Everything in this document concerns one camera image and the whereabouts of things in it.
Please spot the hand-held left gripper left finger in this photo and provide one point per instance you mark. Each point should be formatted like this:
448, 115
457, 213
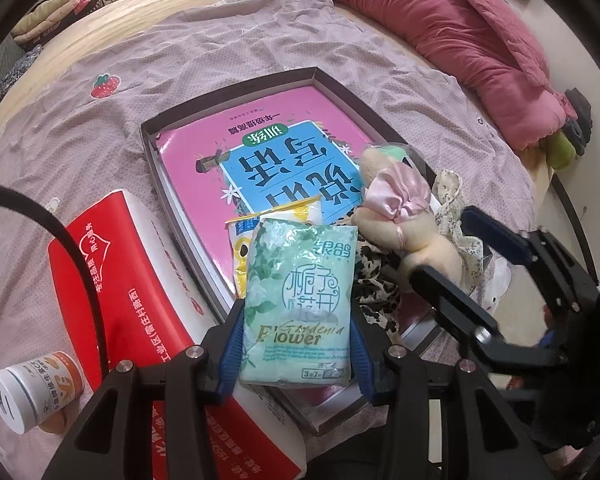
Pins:
230, 355

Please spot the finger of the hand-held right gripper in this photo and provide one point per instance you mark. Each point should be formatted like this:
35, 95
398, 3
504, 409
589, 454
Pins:
455, 300
495, 237

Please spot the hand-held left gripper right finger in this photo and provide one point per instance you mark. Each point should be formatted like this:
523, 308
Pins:
362, 360

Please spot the floral fabric scrunchie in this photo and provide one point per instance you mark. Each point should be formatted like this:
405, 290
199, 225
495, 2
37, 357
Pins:
450, 195

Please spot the beige plush toy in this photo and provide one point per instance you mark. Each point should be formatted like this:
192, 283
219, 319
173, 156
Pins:
415, 240

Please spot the leopard print scrunchie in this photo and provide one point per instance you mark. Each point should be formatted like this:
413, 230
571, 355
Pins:
375, 275

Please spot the green tissue pack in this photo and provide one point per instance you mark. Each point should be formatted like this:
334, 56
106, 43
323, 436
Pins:
300, 300

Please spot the red tissue pack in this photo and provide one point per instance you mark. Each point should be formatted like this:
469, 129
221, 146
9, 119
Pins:
130, 285

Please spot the green puff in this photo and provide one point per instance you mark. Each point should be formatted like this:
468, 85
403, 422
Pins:
395, 152

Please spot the yellow cartoon packet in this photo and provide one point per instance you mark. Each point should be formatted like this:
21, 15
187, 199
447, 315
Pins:
280, 220

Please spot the dark shallow cardboard box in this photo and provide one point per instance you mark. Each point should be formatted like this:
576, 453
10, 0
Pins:
220, 105

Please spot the green cloth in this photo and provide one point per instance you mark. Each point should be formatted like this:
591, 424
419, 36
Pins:
560, 147

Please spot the dark grey bag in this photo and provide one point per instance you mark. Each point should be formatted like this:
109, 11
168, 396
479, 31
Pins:
580, 110

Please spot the white jar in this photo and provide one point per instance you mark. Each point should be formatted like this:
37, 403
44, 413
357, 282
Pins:
30, 385

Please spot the pink book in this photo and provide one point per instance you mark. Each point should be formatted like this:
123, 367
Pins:
260, 150

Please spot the pink duvet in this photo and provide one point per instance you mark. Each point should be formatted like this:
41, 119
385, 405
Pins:
455, 25

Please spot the lilac printed blanket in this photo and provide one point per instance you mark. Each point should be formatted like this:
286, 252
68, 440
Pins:
180, 50

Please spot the dark floral cloth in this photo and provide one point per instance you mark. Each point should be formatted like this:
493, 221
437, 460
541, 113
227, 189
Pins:
20, 67

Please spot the beige bed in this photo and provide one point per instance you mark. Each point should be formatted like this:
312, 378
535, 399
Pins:
145, 5

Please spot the pile of folded clothes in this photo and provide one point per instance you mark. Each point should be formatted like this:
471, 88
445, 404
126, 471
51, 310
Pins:
50, 10

